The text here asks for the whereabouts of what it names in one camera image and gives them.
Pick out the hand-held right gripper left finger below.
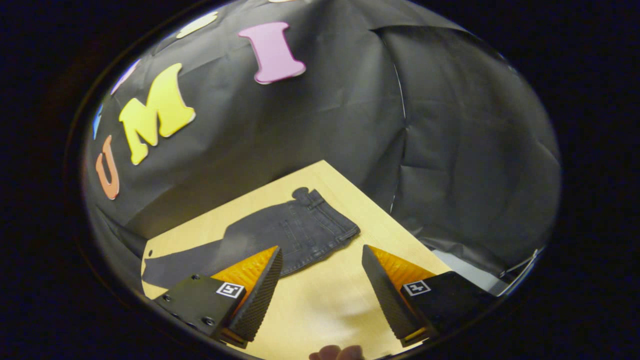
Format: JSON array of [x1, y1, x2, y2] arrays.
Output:
[[151, 245, 284, 350]]

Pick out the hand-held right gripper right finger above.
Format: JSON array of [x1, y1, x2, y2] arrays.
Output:
[[361, 243, 497, 349]]

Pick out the dark grey jeans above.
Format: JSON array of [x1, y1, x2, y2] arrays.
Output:
[[141, 186, 361, 291]]

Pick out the black backdrop cloth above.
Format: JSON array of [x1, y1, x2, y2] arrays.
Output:
[[82, 0, 562, 281]]

